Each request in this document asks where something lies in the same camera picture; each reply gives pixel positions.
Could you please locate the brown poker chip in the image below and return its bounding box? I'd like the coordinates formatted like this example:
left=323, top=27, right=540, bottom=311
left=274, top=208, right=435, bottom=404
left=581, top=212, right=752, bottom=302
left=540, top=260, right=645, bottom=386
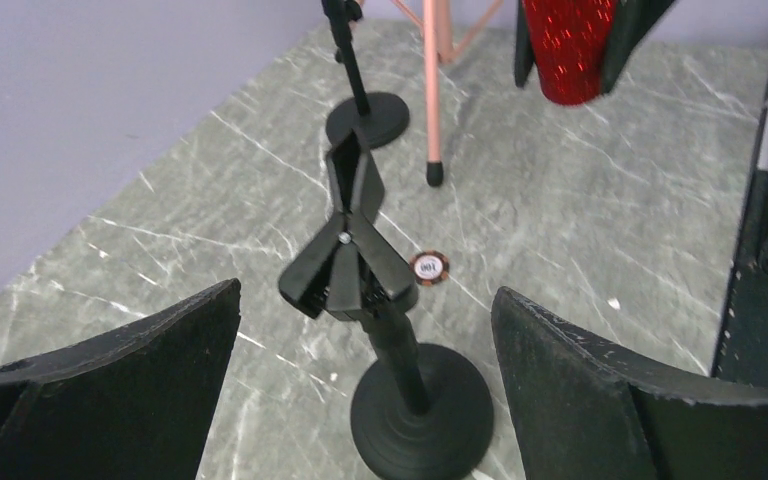
left=409, top=250, right=450, bottom=286

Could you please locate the red glitter microphone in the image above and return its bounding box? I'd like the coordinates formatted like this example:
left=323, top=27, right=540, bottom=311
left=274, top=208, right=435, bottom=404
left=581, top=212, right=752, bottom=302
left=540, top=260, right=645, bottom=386
left=522, top=0, right=617, bottom=106

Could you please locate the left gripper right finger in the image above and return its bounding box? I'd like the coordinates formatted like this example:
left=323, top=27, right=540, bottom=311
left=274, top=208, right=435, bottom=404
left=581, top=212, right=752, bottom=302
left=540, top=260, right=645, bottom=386
left=491, top=288, right=768, bottom=479

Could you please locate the pink music stand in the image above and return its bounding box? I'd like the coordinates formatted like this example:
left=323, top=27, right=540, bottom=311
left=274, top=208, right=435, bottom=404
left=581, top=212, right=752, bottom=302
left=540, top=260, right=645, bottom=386
left=392, top=0, right=504, bottom=188

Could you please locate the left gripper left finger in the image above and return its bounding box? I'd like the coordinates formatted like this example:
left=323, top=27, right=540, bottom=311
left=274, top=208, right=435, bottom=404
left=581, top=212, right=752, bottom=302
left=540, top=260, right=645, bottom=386
left=0, top=279, right=241, bottom=479

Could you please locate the black round-base clip stand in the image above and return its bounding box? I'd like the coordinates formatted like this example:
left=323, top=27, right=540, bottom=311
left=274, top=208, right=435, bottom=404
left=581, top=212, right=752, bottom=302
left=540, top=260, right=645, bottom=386
left=278, top=128, right=494, bottom=479

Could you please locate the black round-base mic stand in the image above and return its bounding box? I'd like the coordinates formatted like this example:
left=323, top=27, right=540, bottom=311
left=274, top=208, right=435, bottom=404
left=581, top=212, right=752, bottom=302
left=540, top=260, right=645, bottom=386
left=322, top=0, right=410, bottom=149

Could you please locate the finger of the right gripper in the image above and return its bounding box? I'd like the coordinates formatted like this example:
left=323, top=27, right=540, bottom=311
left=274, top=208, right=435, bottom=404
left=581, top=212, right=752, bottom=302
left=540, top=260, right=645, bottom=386
left=600, top=0, right=674, bottom=94
left=513, top=0, right=535, bottom=88

